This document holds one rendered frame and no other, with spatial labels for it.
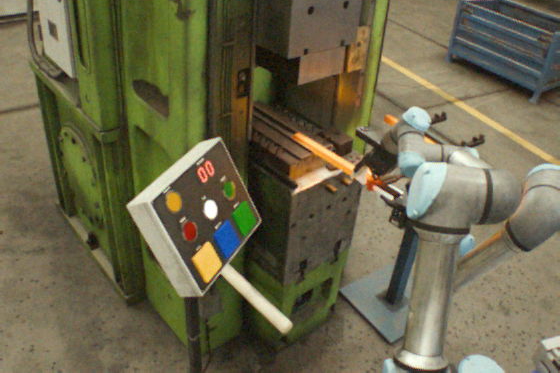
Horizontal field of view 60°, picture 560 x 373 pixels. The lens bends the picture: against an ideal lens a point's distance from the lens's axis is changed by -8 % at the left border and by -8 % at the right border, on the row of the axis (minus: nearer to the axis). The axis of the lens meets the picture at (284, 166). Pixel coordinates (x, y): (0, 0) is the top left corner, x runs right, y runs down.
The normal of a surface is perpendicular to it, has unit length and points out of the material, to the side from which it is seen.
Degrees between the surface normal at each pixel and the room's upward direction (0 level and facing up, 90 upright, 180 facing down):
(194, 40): 90
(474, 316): 0
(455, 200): 61
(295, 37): 90
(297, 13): 90
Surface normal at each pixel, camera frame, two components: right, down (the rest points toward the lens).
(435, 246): -0.41, 0.02
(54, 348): 0.07, -0.84
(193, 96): 0.66, 0.45
